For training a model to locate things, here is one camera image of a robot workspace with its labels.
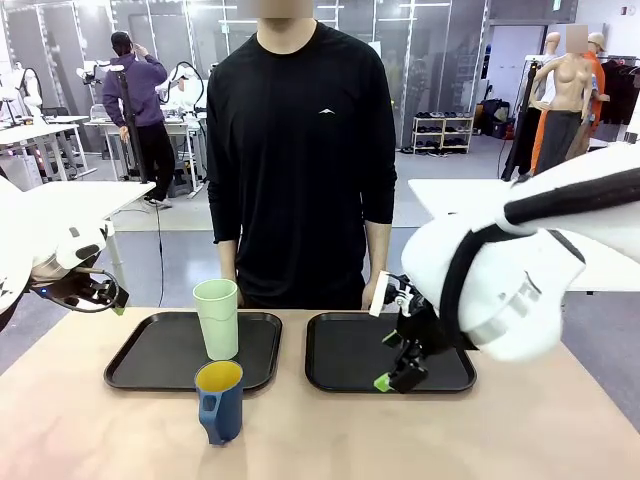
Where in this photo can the person's left forearm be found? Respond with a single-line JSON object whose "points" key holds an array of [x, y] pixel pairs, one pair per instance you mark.
{"points": [[377, 255]]}

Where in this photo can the rack of dark clothes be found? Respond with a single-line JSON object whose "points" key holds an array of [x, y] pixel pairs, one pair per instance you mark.
{"points": [[620, 90]]}

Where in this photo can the person's right forearm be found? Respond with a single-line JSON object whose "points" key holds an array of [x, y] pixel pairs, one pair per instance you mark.
{"points": [[228, 260]]}

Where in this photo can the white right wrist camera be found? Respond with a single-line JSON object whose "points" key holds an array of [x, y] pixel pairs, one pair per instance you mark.
{"points": [[382, 295]]}

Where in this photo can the background white workbench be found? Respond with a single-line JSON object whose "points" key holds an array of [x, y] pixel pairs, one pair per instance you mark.
{"points": [[190, 130]]}

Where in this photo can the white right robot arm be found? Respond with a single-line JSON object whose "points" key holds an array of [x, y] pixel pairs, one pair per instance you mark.
{"points": [[520, 270]]}

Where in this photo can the long white side table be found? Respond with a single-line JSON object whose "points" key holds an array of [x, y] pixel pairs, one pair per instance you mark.
{"points": [[450, 195]]}

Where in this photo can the tall pale green cup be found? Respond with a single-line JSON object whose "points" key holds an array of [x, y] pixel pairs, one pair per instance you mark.
{"points": [[217, 325]]}

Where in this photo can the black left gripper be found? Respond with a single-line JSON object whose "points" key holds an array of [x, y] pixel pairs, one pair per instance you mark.
{"points": [[75, 290]]}

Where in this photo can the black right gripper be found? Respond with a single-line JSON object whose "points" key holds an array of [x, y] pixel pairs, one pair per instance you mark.
{"points": [[422, 330]]}

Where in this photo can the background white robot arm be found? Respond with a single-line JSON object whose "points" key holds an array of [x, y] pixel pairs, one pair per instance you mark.
{"points": [[185, 85]]}

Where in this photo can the mannequin in orange clothes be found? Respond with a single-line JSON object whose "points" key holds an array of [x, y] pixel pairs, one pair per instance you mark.
{"points": [[597, 75]]}

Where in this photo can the person in purple hoodie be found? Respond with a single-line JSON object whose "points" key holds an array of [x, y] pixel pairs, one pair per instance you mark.
{"points": [[142, 95]]}

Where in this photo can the person's right hand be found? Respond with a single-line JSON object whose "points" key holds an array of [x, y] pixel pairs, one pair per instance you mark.
{"points": [[240, 298]]}

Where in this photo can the white shoe rack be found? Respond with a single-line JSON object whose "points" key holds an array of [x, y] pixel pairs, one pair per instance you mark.
{"points": [[442, 134]]}

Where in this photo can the black plastic serving tray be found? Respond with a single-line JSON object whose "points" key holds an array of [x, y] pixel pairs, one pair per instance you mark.
{"points": [[350, 350], [160, 350]]}

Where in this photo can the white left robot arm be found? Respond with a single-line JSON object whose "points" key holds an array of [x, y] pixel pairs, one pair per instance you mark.
{"points": [[45, 230]]}

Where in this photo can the person's left hand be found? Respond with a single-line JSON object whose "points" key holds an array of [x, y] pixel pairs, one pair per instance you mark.
{"points": [[369, 296]]}

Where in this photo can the blue mug yellow inside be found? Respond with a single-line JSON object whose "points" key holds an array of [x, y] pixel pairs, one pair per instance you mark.
{"points": [[225, 407]]}

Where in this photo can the background white desk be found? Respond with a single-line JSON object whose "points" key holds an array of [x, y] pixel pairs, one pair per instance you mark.
{"points": [[35, 135]]}

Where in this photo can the bare mannequin grey trousers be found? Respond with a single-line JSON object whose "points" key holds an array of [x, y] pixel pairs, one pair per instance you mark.
{"points": [[565, 100]]}

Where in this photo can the person in black shirt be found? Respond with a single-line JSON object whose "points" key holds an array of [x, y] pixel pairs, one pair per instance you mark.
{"points": [[300, 150]]}

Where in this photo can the black camera pole stand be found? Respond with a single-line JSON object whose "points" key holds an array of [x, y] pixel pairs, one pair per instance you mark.
{"points": [[131, 140]]}

